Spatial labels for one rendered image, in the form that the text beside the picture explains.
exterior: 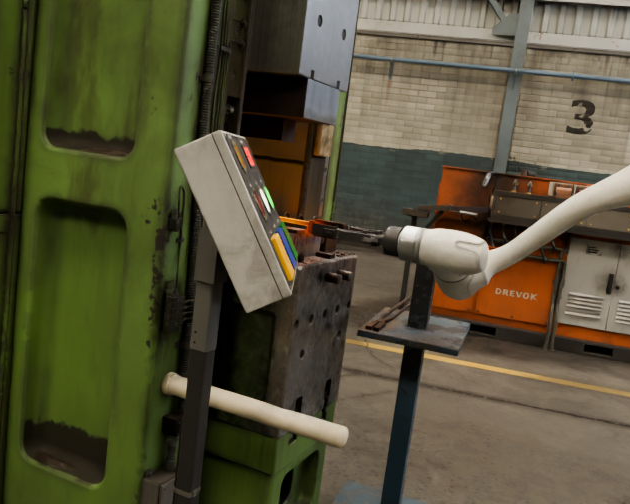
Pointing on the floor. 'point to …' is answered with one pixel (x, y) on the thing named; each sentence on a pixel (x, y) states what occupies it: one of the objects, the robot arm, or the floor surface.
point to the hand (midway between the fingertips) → (328, 229)
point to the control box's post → (198, 388)
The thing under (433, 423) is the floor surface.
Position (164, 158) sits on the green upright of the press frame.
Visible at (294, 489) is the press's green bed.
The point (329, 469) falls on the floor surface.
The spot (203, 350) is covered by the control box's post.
